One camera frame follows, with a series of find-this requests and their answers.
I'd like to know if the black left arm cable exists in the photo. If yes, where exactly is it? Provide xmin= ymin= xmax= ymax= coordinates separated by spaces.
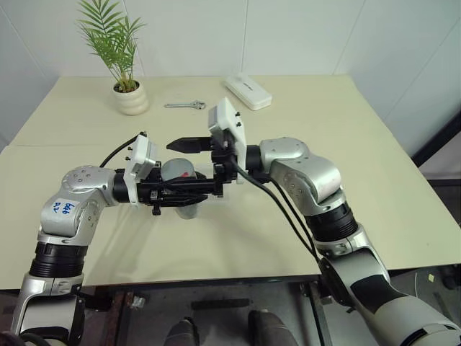
xmin=99 ymin=134 xmax=142 ymax=169

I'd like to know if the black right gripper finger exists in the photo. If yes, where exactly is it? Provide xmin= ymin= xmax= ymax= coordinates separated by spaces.
xmin=164 ymin=179 xmax=217 ymax=193
xmin=166 ymin=136 xmax=212 ymax=156

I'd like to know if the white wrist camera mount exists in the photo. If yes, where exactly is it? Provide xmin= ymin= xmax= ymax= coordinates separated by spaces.
xmin=123 ymin=133 xmax=160 ymax=210
xmin=206 ymin=96 xmax=248 ymax=185

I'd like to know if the silver adjustable wrench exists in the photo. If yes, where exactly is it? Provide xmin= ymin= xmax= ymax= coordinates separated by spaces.
xmin=164 ymin=99 xmax=207 ymax=110

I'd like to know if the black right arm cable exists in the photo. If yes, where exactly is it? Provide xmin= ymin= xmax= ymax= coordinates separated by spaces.
xmin=230 ymin=158 xmax=334 ymax=275

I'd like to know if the cream ribbed plant pot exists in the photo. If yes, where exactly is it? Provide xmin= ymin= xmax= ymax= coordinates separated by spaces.
xmin=111 ymin=79 xmax=150 ymax=117

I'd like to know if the green palm plant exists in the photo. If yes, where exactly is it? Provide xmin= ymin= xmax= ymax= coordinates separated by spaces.
xmin=76 ymin=0 xmax=147 ymax=92

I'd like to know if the dark rounded shape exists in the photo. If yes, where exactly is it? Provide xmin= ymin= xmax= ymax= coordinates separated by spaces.
xmin=164 ymin=316 xmax=201 ymax=346

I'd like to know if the white oblong box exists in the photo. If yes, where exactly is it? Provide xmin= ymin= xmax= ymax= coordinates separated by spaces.
xmin=223 ymin=72 xmax=273 ymax=112

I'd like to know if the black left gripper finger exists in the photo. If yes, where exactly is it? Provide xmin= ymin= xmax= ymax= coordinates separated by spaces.
xmin=164 ymin=192 xmax=209 ymax=208

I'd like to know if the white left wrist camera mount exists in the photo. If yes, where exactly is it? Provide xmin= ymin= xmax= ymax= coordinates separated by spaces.
xmin=123 ymin=133 xmax=160 ymax=210

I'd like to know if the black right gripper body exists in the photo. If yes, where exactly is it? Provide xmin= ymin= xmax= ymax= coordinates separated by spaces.
xmin=210 ymin=128 xmax=239 ymax=198

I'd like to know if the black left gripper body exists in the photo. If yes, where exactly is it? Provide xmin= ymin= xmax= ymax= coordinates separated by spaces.
xmin=135 ymin=161 xmax=167 ymax=217

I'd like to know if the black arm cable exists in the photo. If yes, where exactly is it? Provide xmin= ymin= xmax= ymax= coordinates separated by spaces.
xmin=230 ymin=158 xmax=334 ymax=275
xmin=99 ymin=134 xmax=142 ymax=169

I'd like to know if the grey jar with lid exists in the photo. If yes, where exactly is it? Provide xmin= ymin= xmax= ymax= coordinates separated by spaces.
xmin=160 ymin=157 xmax=209 ymax=221

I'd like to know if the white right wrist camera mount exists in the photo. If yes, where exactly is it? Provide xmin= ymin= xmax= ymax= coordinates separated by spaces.
xmin=206 ymin=96 xmax=248 ymax=185

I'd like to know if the black flat bar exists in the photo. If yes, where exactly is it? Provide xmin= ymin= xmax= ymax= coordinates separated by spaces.
xmin=190 ymin=298 xmax=251 ymax=311

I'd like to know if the black metal frame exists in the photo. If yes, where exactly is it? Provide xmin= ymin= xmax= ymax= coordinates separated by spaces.
xmin=411 ymin=107 xmax=461 ymax=181

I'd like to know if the small metal bracket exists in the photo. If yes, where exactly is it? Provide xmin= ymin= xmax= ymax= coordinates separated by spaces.
xmin=128 ymin=293 xmax=148 ymax=310

